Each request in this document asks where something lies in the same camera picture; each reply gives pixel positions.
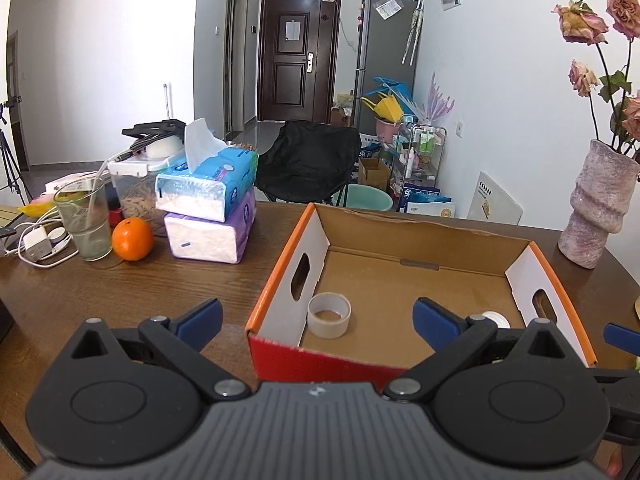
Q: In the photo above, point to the clear drinking glass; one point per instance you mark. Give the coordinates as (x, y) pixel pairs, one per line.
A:
(92, 240)

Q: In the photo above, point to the dark brown entrance door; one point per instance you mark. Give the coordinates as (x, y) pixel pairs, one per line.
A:
(300, 85)

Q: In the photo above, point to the white paper roll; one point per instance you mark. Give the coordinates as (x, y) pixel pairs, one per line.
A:
(162, 147)

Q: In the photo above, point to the green plastic basin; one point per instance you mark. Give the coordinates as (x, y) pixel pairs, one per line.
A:
(367, 199)

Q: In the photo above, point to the yellow flat item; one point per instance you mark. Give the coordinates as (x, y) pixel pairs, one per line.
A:
(37, 206)

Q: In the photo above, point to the black tripod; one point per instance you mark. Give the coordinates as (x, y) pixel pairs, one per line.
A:
(10, 165)

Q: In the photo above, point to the blue white carton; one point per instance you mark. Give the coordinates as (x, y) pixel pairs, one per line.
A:
(369, 151)

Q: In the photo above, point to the clear tape roll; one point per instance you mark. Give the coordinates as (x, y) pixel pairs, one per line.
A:
(320, 327)

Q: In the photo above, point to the white mop pole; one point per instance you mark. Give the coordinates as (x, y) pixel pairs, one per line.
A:
(166, 102)

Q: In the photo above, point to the white folded umbrella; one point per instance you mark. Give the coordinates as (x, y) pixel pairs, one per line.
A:
(409, 35)
(419, 25)

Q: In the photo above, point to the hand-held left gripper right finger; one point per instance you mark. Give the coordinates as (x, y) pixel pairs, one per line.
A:
(435, 322)

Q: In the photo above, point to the pink textured vase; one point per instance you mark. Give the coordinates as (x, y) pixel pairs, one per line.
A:
(595, 200)

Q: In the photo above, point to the black folding chair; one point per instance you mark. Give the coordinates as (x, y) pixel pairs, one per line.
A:
(305, 160)

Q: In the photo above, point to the clear drinking straw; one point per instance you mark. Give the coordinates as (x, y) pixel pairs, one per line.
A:
(100, 180)

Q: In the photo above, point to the bunch of purple hangers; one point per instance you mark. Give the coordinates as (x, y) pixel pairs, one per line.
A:
(435, 102)

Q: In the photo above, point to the purple tissue pack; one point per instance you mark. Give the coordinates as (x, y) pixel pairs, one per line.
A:
(200, 240)

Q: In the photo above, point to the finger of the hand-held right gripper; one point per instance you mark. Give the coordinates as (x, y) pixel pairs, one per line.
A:
(620, 380)
(622, 336)

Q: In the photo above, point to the cardboard boxes by door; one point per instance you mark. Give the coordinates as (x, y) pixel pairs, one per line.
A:
(342, 110)

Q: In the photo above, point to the small brown cardboard box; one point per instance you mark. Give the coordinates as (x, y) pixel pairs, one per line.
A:
(372, 177)

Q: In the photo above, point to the red small packet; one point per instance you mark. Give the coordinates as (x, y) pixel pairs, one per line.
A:
(115, 218)

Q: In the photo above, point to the pink bucket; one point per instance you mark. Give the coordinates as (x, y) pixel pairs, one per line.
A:
(387, 131)

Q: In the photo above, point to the white wall socket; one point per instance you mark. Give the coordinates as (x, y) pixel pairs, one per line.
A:
(460, 129)

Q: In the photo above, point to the blue tissue pack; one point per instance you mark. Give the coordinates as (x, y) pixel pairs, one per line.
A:
(235, 180)

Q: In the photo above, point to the white charger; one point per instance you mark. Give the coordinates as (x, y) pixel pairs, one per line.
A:
(37, 246)

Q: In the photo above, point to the black folded stand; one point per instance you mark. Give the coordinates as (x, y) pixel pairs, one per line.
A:
(155, 127)

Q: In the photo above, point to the blue white bag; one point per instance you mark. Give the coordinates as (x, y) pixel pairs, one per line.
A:
(425, 205)

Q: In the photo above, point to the orange fruit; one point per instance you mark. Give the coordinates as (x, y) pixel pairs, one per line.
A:
(132, 240)

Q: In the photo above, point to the orange red cardboard box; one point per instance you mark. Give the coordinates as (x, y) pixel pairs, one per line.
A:
(400, 300)

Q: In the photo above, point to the pink white packet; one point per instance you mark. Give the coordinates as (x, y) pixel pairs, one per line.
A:
(60, 182)

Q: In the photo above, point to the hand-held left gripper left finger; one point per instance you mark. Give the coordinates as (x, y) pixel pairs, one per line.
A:
(200, 320)

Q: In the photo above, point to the dried pink rose bouquet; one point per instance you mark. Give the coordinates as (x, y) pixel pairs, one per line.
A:
(580, 22)

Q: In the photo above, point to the clear bag with papers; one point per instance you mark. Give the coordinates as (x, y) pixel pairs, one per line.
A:
(389, 8)

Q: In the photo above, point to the clear white-lidded food container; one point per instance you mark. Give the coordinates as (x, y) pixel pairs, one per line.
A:
(135, 200)

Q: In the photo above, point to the paper notice on door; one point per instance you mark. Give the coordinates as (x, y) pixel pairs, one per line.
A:
(293, 30)

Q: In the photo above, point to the grey refrigerator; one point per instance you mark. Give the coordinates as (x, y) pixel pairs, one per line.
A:
(385, 60)

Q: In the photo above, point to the yellow dustpan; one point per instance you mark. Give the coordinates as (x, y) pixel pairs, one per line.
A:
(387, 107)

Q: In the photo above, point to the white flat board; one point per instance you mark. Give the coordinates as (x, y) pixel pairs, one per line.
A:
(492, 200)

